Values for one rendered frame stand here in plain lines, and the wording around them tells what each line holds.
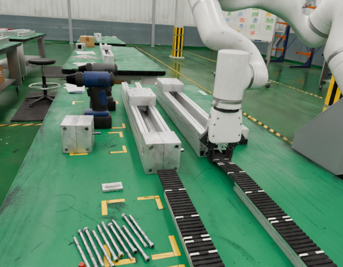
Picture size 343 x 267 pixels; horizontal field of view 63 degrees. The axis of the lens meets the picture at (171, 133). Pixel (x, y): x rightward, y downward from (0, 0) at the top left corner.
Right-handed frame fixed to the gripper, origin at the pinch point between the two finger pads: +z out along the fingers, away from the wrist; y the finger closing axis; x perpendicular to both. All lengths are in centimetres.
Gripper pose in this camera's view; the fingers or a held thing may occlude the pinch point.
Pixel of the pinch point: (219, 154)
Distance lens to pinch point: 89.1
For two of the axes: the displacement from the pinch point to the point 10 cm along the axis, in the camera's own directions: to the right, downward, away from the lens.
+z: -0.6, 9.3, 3.6
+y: 9.7, -0.3, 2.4
